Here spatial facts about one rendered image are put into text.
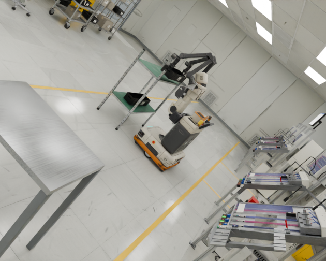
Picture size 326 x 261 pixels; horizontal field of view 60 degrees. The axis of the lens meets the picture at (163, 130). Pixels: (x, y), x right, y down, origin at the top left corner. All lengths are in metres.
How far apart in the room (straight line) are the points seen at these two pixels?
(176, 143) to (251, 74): 7.62
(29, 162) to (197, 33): 10.77
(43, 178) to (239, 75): 10.23
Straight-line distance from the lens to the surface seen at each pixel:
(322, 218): 2.57
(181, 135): 3.81
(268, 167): 7.04
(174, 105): 4.00
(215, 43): 11.49
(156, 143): 3.92
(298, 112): 11.05
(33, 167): 1.32
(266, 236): 2.40
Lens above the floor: 1.62
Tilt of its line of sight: 18 degrees down
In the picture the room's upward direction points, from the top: 42 degrees clockwise
